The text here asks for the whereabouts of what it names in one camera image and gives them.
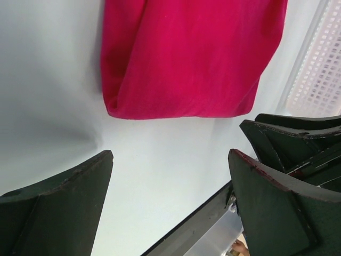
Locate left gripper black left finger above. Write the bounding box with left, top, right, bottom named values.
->
left=1, top=150, right=113, bottom=255

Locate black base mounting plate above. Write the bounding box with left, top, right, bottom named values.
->
left=142, top=181, right=243, bottom=256

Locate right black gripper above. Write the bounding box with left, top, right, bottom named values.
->
left=240, top=114, right=340, bottom=191

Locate red t shirt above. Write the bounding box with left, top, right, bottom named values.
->
left=100, top=1, right=288, bottom=120

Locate white plastic basket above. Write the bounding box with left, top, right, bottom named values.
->
left=276, top=1, right=340, bottom=117

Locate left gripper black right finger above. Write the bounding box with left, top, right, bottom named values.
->
left=228, top=149, right=340, bottom=255

